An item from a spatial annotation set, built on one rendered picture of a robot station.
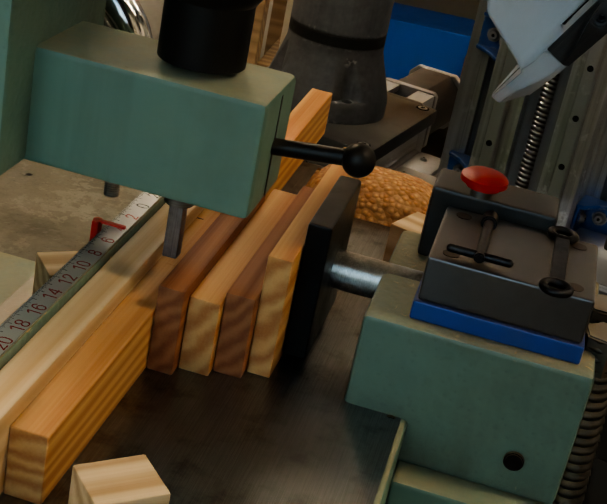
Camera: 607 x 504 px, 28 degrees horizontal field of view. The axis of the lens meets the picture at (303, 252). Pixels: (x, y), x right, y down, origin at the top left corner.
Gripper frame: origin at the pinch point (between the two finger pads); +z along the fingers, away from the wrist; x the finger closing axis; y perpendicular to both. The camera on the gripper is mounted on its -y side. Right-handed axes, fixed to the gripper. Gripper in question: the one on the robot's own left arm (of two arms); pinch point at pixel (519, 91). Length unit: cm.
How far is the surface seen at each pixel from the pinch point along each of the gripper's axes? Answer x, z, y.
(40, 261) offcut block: -7.4, 37.1, 15.6
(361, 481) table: 17.9, 16.8, -6.7
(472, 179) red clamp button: 1.3, 5.6, -1.7
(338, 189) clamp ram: 1.7, 12.0, 3.8
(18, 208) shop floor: -182, 148, 40
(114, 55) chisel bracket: 9.6, 12.0, 18.7
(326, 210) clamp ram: 5.5, 11.9, 3.7
